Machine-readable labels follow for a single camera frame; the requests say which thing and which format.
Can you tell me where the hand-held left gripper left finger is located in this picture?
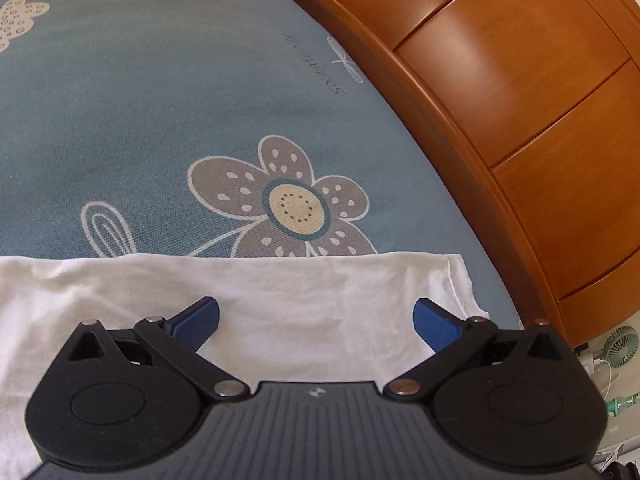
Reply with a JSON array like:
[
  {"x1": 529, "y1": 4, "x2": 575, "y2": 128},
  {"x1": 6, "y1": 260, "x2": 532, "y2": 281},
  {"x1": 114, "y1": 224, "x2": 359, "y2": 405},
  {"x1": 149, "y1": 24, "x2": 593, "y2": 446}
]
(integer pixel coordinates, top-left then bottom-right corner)
[{"x1": 66, "y1": 295, "x2": 251, "y2": 403}]

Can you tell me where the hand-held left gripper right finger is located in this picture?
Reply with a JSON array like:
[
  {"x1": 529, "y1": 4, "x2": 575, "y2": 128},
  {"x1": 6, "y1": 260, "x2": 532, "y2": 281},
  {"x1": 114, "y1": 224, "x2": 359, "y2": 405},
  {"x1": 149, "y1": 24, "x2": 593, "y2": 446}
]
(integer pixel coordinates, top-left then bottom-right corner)
[{"x1": 382, "y1": 297, "x2": 577, "y2": 404}]

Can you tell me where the white printed t-shirt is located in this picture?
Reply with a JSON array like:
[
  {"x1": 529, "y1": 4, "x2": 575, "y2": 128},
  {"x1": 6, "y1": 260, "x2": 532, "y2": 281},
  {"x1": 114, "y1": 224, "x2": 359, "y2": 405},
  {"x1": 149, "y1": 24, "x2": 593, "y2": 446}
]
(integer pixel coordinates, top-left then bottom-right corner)
[{"x1": 0, "y1": 251, "x2": 487, "y2": 480}]

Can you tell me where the green desk fan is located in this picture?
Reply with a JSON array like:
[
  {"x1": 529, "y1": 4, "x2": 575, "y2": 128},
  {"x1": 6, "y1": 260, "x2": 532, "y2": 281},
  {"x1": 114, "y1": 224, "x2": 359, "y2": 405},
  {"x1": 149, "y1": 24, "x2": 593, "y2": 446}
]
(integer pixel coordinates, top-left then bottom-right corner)
[{"x1": 599, "y1": 324, "x2": 640, "y2": 364}]

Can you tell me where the green glass bottle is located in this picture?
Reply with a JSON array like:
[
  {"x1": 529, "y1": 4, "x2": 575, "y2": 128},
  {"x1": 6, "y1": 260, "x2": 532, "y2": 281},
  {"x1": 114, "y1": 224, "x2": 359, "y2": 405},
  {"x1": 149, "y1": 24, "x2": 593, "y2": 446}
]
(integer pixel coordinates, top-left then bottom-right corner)
[{"x1": 603, "y1": 393, "x2": 640, "y2": 418}]

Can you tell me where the wooden headboard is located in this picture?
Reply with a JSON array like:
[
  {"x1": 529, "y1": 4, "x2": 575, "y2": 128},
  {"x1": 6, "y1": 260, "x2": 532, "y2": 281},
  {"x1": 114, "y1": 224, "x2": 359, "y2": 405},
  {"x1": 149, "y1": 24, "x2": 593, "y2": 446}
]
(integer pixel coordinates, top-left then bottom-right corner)
[{"x1": 261, "y1": 0, "x2": 640, "y2": 349}]

